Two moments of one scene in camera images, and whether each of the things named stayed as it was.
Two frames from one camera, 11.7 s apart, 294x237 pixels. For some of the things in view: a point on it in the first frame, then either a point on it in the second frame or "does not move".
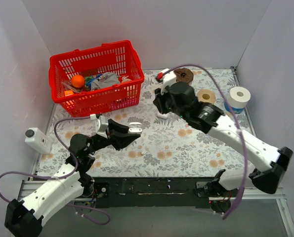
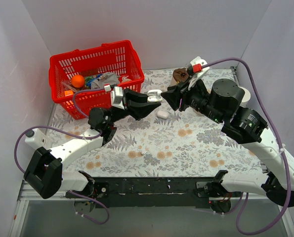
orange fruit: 77,81 does not move
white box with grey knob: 37,138 does not move
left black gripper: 111,138 to 127,104
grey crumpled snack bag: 106,80 does not move
